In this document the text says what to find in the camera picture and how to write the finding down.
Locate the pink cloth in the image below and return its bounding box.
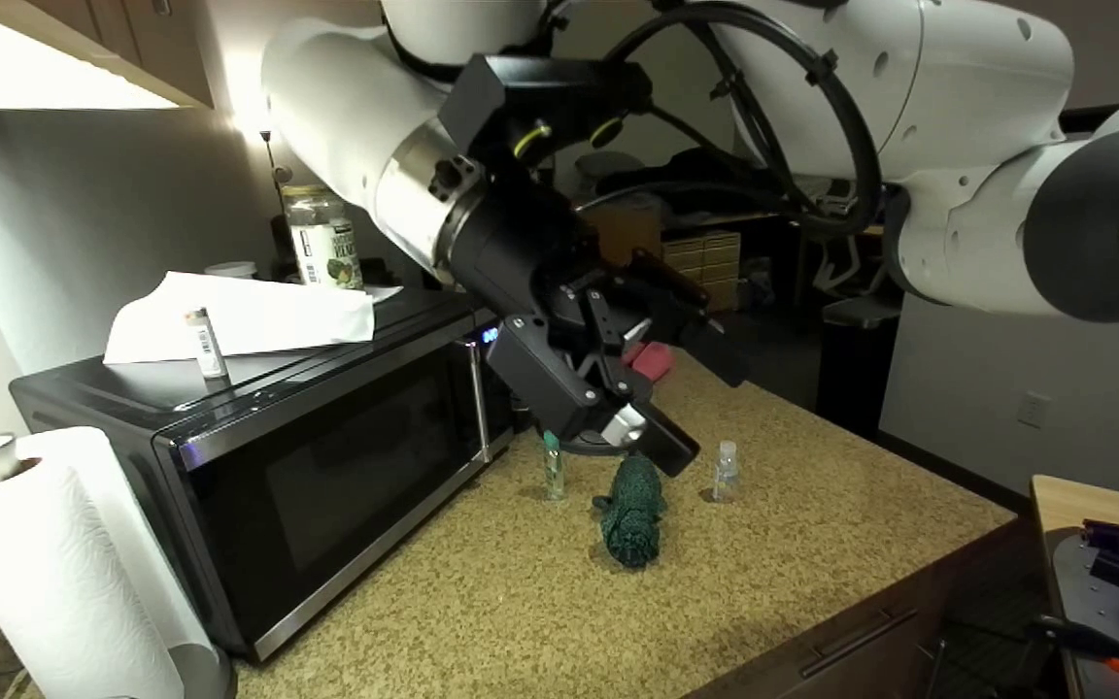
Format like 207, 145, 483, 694
634, 340, 675, 382

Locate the small green bottle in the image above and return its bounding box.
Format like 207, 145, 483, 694
540, 431, 567, 501

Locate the white paper on microwave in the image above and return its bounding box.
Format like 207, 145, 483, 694
106, 272, 377, 364

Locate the black microwave oven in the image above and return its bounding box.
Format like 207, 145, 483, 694
12, 291, 513, 665

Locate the glass jar on microwave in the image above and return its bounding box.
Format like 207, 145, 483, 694
283, 185, 362, 291

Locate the paper towel roll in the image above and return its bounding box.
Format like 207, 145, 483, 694
0, 427, 232, 699

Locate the small clear bottle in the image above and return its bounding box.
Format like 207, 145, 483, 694
710, 444, 740, 501

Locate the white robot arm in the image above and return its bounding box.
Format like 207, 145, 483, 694
261, 0, 1119, 471

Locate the small vial on microwave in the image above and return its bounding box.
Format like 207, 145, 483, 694
188, 307, 228, 382

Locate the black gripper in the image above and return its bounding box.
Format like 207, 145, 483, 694
442, 179, 746, 479

